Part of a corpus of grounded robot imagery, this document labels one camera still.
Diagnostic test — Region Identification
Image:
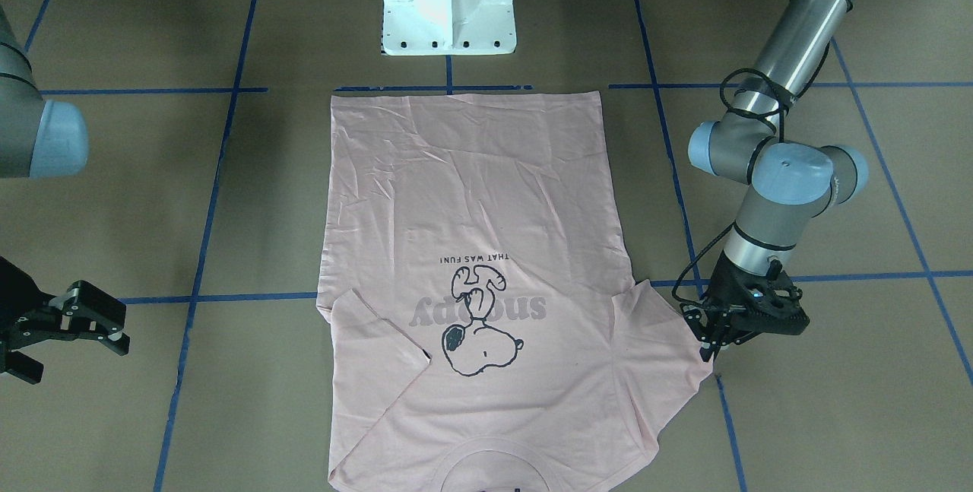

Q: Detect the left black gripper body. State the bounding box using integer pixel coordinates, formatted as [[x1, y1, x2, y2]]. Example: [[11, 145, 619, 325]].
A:
[[702, 254, 810, 335]]

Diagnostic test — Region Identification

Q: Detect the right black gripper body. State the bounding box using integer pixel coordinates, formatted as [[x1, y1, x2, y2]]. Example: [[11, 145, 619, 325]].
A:
[[1, 259, 53, 352]]

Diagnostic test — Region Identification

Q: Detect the pink Snoopy t-shirt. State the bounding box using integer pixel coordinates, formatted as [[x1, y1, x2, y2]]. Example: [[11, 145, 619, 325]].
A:
[[316, 91, 712, 491]]

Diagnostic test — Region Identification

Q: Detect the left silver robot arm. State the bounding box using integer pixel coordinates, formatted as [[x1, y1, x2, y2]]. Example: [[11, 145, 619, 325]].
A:
[[679, 0, 870, 363]]

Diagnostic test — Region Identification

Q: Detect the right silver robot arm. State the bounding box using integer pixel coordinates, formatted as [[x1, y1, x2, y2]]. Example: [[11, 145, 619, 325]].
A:
[[1, 12, 131, 384]]

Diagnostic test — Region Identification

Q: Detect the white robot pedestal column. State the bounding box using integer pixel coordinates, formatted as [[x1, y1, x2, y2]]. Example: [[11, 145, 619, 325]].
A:
[[380, 0, 518, 56]]

